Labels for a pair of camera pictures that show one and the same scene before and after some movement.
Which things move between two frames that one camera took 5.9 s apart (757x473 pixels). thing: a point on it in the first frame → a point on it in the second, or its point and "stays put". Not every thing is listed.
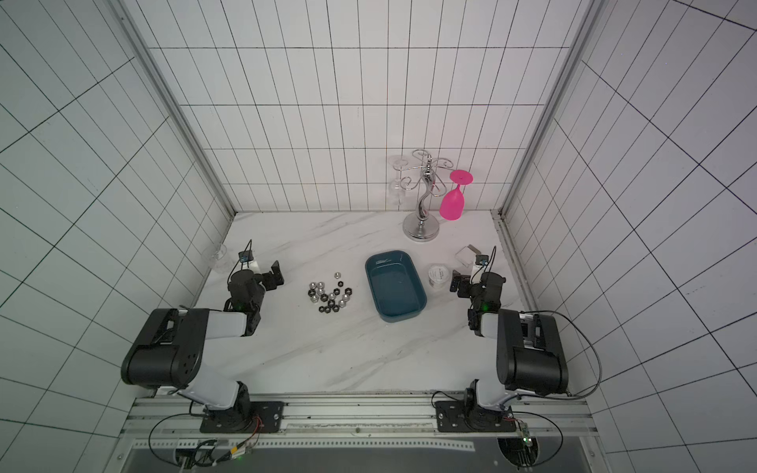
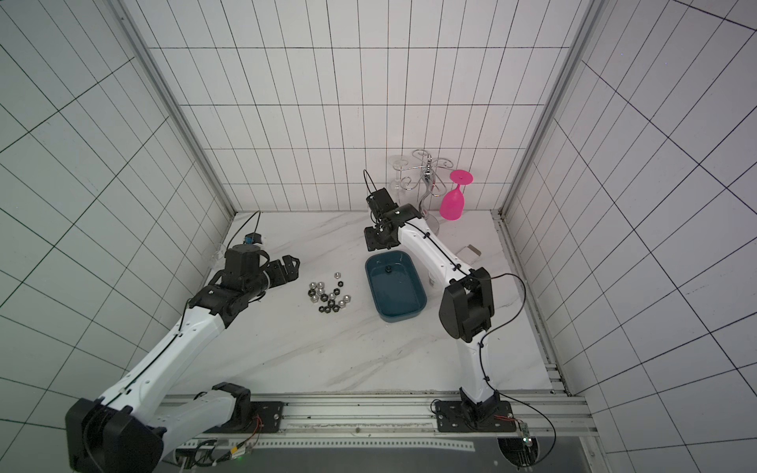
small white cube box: [467, 255] stays put
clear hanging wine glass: [397, 189] stays put
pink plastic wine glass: [451, 204] stays put
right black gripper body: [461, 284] → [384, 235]
